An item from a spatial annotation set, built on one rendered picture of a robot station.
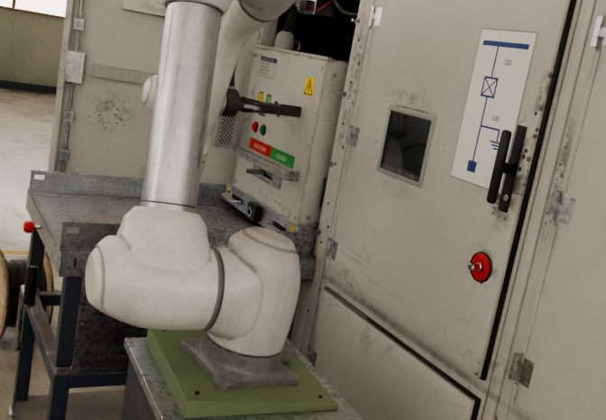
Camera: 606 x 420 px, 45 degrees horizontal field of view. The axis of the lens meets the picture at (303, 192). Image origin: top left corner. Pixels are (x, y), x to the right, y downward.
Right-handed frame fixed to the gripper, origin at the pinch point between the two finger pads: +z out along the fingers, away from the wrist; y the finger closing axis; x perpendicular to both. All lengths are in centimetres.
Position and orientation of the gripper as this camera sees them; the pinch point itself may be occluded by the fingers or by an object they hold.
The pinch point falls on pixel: (289, 110)
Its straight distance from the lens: 206.3
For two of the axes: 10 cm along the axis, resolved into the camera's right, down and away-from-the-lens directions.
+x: 1.7, -9.7, -1.8
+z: 8.7, 0.6, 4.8
